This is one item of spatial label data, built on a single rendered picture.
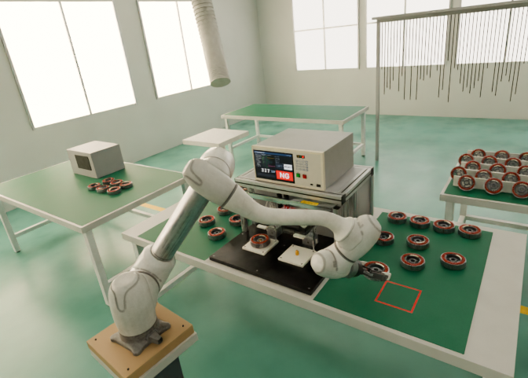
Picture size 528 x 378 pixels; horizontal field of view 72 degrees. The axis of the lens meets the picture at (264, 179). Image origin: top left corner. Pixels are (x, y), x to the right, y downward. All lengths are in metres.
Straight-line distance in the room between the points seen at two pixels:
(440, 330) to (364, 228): 0.56
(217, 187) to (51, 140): 5.08
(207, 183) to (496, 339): 1.21
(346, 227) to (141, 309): 0.84
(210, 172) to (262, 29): 8.42
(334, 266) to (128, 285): 0.78
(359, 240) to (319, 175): 0.62
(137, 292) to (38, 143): 4.77
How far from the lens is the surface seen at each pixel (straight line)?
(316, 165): 1.85
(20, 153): 6.06
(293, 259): 1.95
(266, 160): 2.00
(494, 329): 1.75
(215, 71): 2.94
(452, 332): 1.69
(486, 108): 8.00
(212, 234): 2.27
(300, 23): 8.98
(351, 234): 1.32
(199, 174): 1.25
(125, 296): 1.54
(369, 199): 2.24
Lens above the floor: 1.88
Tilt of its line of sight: 22 degrees down
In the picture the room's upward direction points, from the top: 6 degrees counter-clockwise
